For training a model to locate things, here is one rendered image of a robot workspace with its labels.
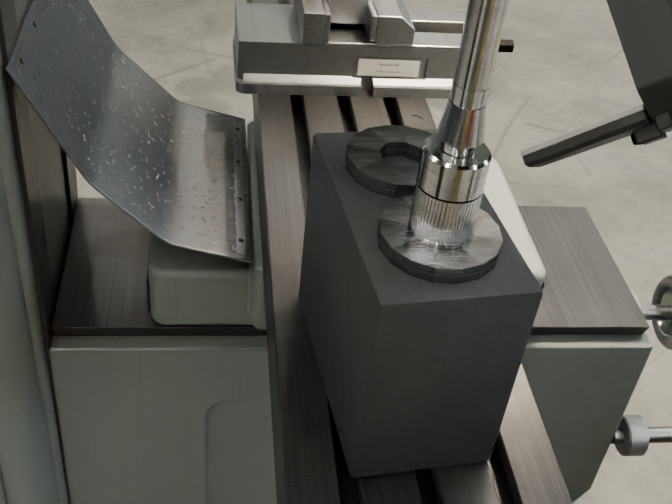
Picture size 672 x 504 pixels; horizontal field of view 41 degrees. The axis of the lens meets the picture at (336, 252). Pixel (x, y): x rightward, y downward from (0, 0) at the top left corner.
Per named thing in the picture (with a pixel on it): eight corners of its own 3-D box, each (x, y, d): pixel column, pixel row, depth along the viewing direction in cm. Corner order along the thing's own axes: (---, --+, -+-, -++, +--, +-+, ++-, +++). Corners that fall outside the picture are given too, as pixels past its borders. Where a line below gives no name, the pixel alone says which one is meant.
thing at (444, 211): (395, 219, 65) (406, 151, 61) (446, 203, 67) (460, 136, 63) (434, 256, 62) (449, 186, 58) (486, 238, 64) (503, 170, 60)
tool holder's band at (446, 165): (406, 151, 61) (409, 138, 60) (460, 136, 63) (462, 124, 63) (449, 186, 58) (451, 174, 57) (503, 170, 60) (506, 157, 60)
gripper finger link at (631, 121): (515, 150, 42) (646, 101, 39) (535, 151, 45) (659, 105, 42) (525, 183, 42) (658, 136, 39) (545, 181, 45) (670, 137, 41)
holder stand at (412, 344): (415, 287, 90) (449, 113, 78) (492, 462, 74) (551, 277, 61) (297, 296, 87) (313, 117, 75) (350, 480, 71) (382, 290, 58)
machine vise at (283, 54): (466, 50, 134) (480, -21, 127) (491, 99, 123) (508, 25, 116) (232, 42, 129) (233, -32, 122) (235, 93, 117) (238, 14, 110)
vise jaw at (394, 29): (396, 6, 127) (400, -21, 125) (413, 45, 117) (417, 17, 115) (355, 4, 126) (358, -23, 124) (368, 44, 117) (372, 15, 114)
